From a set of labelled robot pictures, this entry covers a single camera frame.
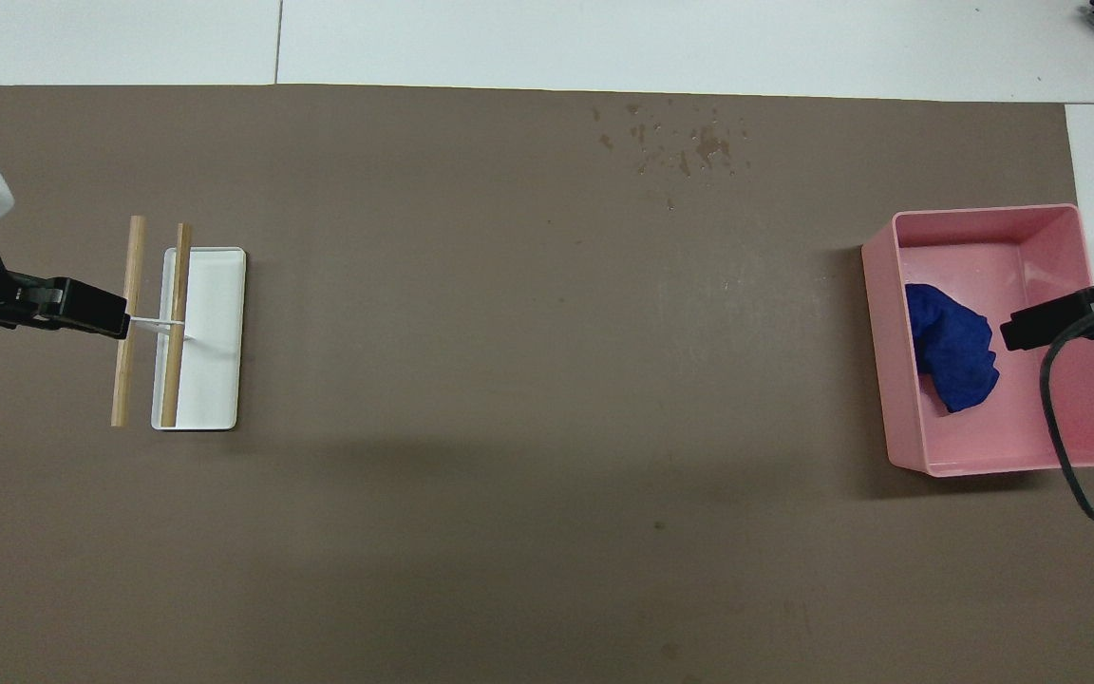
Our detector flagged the white wire rod bracket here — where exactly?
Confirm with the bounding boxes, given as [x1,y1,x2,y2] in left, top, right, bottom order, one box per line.
[127,315,191,341]

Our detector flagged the brown table mat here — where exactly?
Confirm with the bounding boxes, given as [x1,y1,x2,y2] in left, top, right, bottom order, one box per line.
[0,84,1094,684]

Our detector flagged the white towel rack base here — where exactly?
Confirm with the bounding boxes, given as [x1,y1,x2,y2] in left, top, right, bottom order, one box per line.
[150,247,248,432]

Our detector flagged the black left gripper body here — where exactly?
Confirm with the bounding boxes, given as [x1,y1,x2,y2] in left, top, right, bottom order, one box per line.
[5,273,69,330]

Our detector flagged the blue towel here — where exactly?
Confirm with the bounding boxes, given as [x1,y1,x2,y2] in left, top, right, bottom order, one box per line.
[904,282,1001,414]

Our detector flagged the pink plastic bin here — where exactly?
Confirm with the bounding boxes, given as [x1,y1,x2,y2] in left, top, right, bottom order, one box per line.
[860,202,1094,478]

